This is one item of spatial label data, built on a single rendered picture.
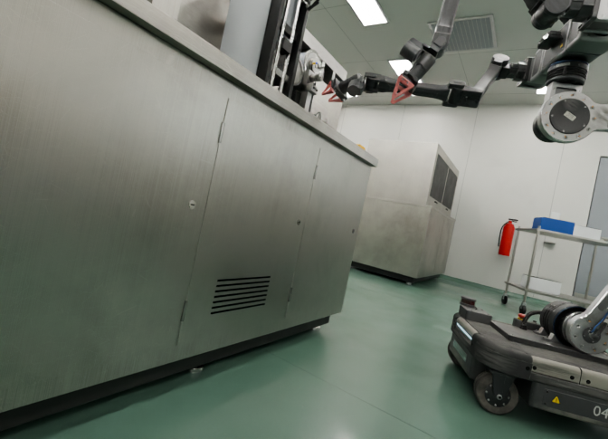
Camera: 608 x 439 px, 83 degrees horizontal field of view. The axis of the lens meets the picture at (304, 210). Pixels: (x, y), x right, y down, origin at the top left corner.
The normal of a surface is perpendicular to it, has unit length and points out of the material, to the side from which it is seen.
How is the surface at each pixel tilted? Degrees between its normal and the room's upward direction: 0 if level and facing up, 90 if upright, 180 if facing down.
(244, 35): 90
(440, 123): 90
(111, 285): 90
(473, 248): 90
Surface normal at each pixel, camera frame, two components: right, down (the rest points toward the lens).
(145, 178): 0.82, 0.17
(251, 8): -0.54, -0.11
